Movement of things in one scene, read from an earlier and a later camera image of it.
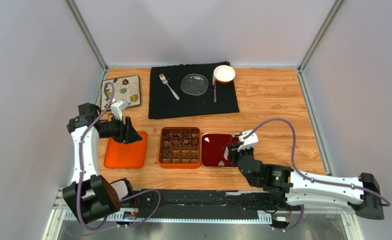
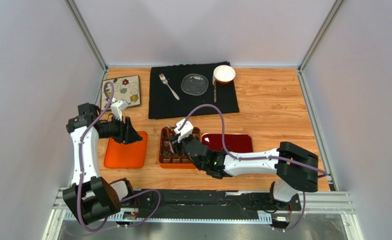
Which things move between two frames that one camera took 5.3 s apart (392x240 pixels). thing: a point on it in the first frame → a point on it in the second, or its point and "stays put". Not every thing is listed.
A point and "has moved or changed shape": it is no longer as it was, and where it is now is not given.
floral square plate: x=127 y=88 stays put
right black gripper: x=233 y=153 → x=179 y=143
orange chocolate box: x=180 y=147 stays put
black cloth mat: x=187 y=90 stays put
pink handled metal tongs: x=226 y=153 has moved or changed shape
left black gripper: x=126 y=133 stays put
